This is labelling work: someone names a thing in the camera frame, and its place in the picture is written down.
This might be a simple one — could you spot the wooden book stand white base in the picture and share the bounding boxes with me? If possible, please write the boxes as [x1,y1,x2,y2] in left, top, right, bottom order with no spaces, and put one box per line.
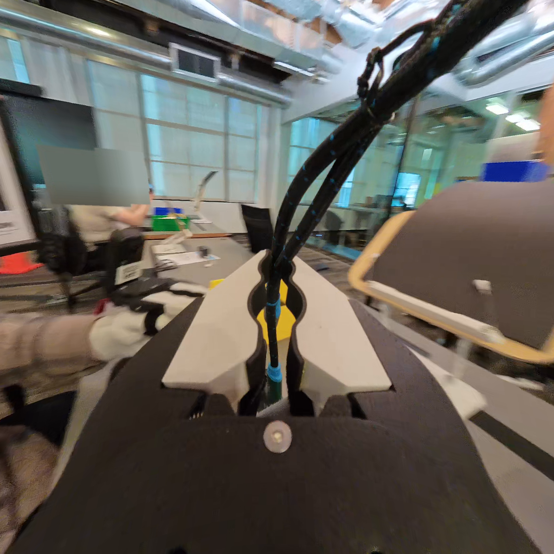
[347,179,554,416]

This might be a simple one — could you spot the green plastic bin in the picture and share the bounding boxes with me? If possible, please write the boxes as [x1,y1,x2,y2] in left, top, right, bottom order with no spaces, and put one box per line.
[151,214,190,232]

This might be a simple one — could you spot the person's left forearm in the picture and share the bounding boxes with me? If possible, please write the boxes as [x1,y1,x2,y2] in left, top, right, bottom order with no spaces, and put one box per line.
[0,312,104,379]

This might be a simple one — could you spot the white paper sheets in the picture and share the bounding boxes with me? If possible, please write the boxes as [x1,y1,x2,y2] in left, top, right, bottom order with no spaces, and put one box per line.
[154,244,222,267]

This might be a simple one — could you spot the long silver ceiling duct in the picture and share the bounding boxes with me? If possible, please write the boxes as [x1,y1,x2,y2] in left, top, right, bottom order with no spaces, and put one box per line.
[0,9,295,106]

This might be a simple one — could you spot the orange plastic object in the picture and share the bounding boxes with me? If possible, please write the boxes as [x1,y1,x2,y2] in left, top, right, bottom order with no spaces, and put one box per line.
[0,252,46,275]

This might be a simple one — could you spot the braided hdmi cable green plugs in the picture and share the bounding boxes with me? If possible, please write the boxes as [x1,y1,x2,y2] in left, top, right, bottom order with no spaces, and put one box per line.
[259,0,535,405]

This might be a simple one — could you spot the white poster board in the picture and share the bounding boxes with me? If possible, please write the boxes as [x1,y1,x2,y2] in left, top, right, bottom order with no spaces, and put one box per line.
[0,121,37,247]

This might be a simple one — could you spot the white ceiling air vent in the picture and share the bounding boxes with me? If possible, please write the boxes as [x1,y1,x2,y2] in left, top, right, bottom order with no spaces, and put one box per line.
[168,42,222,83]

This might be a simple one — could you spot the black office chair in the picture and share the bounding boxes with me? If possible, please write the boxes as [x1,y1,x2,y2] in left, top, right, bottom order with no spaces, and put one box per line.
[37,207,145,312]
[240,203,276,254]

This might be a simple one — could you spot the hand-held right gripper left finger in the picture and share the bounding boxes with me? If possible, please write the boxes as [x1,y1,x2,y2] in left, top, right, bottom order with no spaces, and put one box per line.
[161,250,268,414]

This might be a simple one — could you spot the white desk lamp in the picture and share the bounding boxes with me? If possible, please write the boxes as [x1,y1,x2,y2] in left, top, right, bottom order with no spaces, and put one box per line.
[192,170,219,213]

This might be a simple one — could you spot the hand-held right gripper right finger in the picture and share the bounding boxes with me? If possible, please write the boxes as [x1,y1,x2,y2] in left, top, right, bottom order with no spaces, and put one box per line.
[287,259,393,414]

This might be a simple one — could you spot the yellow plastic bin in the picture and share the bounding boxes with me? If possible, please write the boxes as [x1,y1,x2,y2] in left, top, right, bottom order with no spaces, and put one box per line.
[209,277,306,343]

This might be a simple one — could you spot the dark wall screen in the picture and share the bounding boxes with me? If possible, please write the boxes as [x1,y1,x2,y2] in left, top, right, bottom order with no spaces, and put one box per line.
[0,82,98,191]

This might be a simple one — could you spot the person's left hand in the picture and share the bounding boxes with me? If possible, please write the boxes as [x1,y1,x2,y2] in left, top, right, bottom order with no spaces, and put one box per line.
[89,281,209,362]

